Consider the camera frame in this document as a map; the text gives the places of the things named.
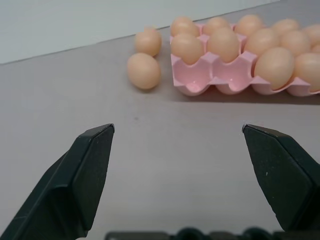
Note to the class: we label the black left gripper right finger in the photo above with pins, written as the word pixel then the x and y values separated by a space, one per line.
pixel 282 175

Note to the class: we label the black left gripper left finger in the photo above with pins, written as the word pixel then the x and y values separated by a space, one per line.
pixel 72 180

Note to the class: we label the beige egg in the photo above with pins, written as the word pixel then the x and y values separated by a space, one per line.
pixel 296 42
pixel 261 40
pixel 148 40
pixel 285 26
pixel 223 43
pixel 143 70
pixel 249 24
pixel 308 71
pixel 183 25
pixel 216 24
pixel 313 33
pixel 187 48
pixel 274 67

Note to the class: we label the pink plastic egg tray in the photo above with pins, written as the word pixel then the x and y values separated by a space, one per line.
pixel 212 72

